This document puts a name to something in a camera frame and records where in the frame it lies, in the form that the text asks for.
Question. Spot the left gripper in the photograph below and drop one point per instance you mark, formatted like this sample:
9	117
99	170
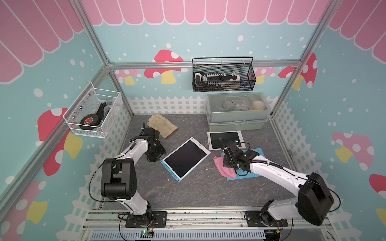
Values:
162	151

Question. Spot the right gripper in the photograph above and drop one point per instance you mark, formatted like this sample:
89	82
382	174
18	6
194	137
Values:
225	163

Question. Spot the pink cleaning cloth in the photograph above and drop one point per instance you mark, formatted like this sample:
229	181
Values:
224	171

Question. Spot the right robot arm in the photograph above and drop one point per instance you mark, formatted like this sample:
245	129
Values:
312	200

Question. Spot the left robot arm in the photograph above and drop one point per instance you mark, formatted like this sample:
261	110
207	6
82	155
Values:
119	179

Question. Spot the white drawing tablet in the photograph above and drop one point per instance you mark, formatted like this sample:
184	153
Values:
217	139

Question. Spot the beige work glove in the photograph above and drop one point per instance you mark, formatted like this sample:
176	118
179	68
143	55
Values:
162	124

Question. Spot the green plastic storage box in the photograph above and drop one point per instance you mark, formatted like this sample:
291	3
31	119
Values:
236	111

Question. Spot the black tape roll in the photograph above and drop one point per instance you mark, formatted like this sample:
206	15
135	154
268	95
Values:
89	122

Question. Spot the white items in basket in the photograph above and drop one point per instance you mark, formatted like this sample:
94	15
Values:
218	80

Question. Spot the small green circuit board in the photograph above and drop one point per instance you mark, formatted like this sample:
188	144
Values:
147	234

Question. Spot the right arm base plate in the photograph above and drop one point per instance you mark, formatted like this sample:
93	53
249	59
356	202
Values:
257	218

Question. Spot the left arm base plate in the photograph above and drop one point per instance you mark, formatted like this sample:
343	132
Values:
156	219

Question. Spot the clear wall bin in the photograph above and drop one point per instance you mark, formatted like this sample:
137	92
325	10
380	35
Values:
105	103

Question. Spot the black wire mesh basket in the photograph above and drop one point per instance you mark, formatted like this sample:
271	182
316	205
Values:
241	65

